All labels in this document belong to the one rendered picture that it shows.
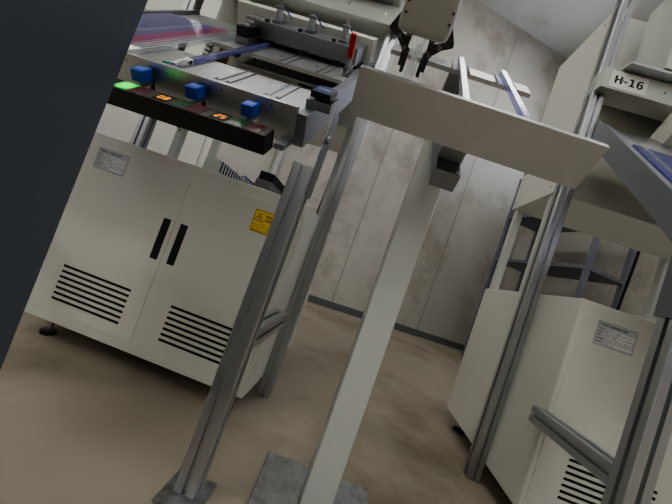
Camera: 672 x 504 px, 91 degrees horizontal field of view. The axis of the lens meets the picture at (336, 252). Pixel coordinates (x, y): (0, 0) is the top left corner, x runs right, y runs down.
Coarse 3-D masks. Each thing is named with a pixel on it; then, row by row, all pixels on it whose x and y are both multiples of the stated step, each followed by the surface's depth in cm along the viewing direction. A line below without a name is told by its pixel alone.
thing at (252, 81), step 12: (156, 60) 69; (168, 60) 71; (204, 72) 70; (216, 72) 72; (228, 72) 74; (240, 72) 75; (240, 84) 69; (252, 84) 71; (264, 84) 72; (276, 84) 74; (288, 84) 76; (276, 96) 65; (288, 96) 70; (300, 96) 71; (300, 108) 65
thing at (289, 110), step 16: (128, 64) 63; (144, 64) 62; (160, 64) 61; (128, 80) 65; (160, 80) 63; (176, 80) 62; (192, 80) 61; (208, 80) 61; (176, 96) 64; (208, 96) 62; (224, 96) 62; (240, 96) 61; (256, 96) 60; (224, 112) 63; (240, 112) 63; (272, 112) 61; (288, 112) 60; (272, 128) 63; (288, 128) 62
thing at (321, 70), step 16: (192, 16) 115; (224, 48) 93; (272, 48) 102; (256, 64) 100; (272, 64) 104; (288, 64) 91; (304, 64) 95; (320, 64) 100; (304, 80) 98; (320, 80) 102; (336, 80) 90
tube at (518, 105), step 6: (504, 72) 81; (504, 78) 77; (504, 84) 75; (510, 84) 72; (510, 90) 69; (516, 90) 69; (510, 96) 67; (516, 96) 65; (516, 102) 63; (522, 102) 63; (516, 108) 61; (522, 108) 60; (522, 114) 57; (528, 114) 58
